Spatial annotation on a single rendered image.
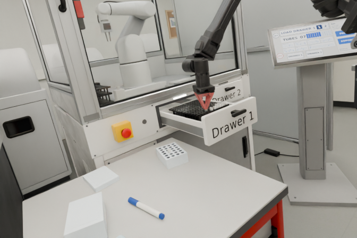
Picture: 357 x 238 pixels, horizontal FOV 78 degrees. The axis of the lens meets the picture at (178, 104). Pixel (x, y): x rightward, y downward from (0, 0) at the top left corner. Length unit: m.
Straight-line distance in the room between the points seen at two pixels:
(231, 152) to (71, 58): 1.06
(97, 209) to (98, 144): 0.37
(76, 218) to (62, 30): 0.62
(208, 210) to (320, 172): 1.51
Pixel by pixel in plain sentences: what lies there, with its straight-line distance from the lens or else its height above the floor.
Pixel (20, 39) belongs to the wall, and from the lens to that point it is 4.12.
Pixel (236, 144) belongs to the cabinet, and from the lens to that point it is 1.50.
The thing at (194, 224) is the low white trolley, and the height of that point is 0.76.
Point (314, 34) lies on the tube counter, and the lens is 1.76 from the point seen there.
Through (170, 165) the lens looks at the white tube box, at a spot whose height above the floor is 0.77.
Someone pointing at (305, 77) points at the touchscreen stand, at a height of 0.84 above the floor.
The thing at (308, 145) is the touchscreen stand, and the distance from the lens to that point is 1.92.
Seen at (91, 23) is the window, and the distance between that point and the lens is 0.97.
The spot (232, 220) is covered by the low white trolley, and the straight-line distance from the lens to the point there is 0.60.
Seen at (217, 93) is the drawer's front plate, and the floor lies 0.89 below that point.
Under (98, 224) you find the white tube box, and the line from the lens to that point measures 0.62.
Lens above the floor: 1.17
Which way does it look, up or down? 14 degrees down
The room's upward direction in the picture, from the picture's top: 10 degrees counter-clockwise
